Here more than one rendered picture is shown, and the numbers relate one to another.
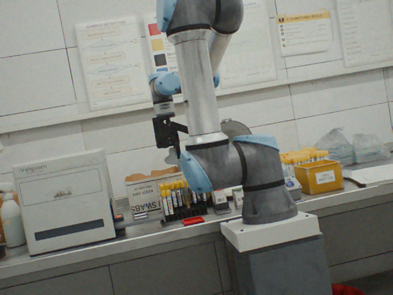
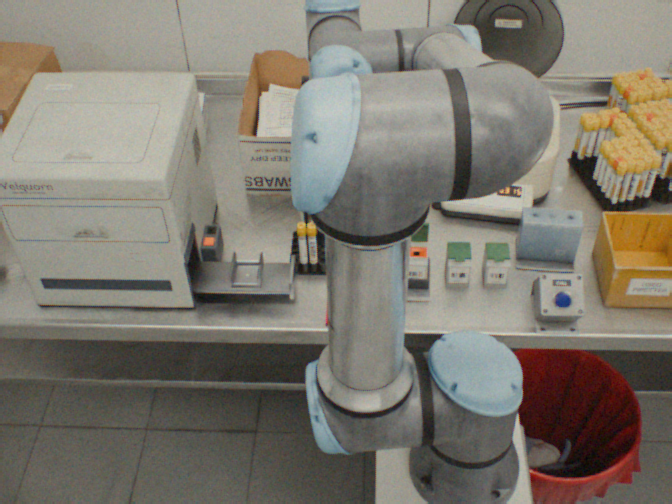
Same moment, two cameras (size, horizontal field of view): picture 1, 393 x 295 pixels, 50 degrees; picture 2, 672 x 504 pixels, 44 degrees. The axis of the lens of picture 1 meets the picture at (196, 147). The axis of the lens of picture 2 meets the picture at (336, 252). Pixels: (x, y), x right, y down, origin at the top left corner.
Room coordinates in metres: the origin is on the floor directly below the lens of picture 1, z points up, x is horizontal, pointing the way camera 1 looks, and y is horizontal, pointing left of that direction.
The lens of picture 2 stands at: (0.53, -0.12, 1.95)
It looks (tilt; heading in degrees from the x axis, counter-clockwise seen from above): 46 degrees down; 12
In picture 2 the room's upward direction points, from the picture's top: 2 degrees counter-clockwise
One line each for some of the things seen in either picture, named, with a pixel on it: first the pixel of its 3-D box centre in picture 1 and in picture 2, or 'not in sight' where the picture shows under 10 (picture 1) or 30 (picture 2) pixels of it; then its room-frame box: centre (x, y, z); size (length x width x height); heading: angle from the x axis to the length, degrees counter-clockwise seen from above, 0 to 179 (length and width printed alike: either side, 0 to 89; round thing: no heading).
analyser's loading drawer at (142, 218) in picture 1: (134, 218); (234, 273); (1.43, 0.25, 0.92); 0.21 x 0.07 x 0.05; 98
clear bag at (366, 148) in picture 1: (367, 146); not in sight; (2.07, -0.83, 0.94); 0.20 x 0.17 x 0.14; 73
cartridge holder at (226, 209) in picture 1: (221, 206); (414, 275); (1.51, -0.05, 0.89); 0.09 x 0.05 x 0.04; 6
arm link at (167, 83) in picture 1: (171, 83); (352, 61); (1.45, 0.05, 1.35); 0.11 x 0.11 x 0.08; 16
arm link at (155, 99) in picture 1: (160, 88); (332, 22); (1.54, 0.09, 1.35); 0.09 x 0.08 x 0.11; 16
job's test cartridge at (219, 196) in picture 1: (220, 199); (415, 264); (1.51, -0.05, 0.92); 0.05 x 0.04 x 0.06; 6
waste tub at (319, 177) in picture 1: (317, 176); (642, 260); (1.57, -0.43, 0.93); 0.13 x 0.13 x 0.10; 7
